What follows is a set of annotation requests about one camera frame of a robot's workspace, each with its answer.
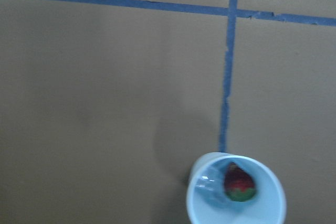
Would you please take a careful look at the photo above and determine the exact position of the clear ice cube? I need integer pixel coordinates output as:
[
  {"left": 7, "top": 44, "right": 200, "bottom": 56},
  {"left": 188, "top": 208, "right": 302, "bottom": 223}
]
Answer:
[{"left": 196, "top": 166, "right": 227, "bottom": 208}]

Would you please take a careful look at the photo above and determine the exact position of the red strawberry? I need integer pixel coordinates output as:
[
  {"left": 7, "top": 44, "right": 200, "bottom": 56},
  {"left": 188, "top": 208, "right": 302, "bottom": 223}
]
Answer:
[{"left": 224, "top": 162, "right": 257, "bottom": 202}]

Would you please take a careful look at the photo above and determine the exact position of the light blue plastic cup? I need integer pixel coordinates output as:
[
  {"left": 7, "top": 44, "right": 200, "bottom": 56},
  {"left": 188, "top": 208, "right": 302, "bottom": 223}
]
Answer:
[{"left": 186, "top": 152, "right": 286, "bottom": 223}]

